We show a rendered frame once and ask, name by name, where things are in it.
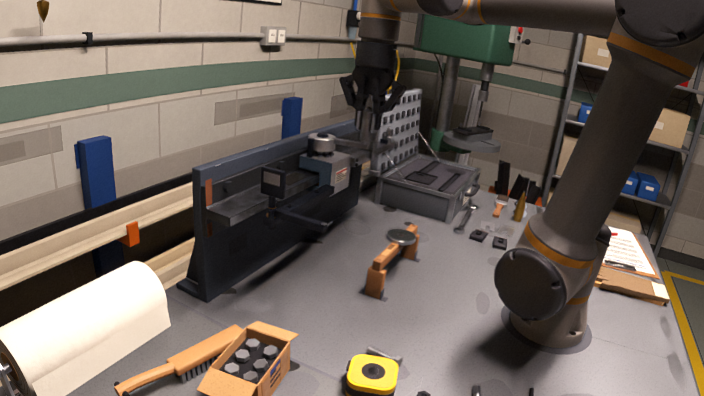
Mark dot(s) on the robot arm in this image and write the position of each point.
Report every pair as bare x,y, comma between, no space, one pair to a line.
605,137

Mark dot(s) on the grey wall switch box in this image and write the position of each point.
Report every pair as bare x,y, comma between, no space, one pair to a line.
517,34

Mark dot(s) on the steel wrench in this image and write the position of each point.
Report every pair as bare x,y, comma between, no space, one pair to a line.
463,220

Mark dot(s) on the clear shim sheet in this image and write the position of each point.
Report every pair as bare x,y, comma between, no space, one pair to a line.
498,226

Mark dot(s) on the black pad on plate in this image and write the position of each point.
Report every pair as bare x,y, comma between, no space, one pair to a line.
478,235
499,243

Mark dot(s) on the flat cardboard pieces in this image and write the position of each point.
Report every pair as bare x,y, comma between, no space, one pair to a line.
627,283

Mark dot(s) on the beige wall rail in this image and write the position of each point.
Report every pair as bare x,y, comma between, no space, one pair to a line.
71,242

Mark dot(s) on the white wall socket box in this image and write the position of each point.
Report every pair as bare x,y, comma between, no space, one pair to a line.
273,36

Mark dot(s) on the grey open tool case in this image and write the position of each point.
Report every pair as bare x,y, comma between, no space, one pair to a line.
426,184

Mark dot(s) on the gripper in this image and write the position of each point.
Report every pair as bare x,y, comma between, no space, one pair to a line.
375,60

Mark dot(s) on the grey round knob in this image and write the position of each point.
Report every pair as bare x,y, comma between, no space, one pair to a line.
322,144

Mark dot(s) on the grey-blue gauge block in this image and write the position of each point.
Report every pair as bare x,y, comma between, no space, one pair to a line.
327,170

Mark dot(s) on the green drill press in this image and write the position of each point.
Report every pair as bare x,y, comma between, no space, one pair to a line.
467,38

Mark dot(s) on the grey metal shelf unit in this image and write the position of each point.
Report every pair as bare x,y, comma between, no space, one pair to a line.
676,165

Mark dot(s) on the small wooden brush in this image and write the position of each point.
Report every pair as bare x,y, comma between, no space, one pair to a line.
500,206

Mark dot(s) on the black pointer box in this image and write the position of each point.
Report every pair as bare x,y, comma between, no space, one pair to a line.
273,182

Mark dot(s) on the dark wall pipe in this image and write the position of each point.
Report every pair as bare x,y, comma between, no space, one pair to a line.
137,40

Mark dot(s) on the brass cone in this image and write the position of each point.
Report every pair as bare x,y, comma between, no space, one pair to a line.
520,209

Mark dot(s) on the orange stop tab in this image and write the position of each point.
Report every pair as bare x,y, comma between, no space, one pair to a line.
208,191

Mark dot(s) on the white paper roll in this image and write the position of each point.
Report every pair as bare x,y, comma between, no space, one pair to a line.
82,324

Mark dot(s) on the black blocks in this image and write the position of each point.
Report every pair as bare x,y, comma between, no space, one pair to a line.
517,184

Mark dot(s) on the orange clipboard with paper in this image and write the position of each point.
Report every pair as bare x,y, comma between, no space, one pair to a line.
630,253

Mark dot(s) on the orange wooden stand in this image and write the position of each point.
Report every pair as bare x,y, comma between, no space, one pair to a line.
382,264

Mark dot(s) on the orange rail clip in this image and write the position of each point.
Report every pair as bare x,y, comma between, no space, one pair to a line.
131,234

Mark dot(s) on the small grey metal piece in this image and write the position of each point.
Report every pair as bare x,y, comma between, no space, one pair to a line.
385,354

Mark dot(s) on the yellow black tape measure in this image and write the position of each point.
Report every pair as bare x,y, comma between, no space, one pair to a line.
372,375

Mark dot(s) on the blue storage bin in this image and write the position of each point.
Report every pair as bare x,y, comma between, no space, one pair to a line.
649,188
585,112
630,184

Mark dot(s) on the blue wall post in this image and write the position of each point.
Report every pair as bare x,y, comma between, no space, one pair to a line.
96,170
292,116

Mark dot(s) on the cardboard box of bolts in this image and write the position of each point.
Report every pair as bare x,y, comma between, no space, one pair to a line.
247,363

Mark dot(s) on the grey target disc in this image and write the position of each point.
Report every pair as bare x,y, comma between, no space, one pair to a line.
401,236

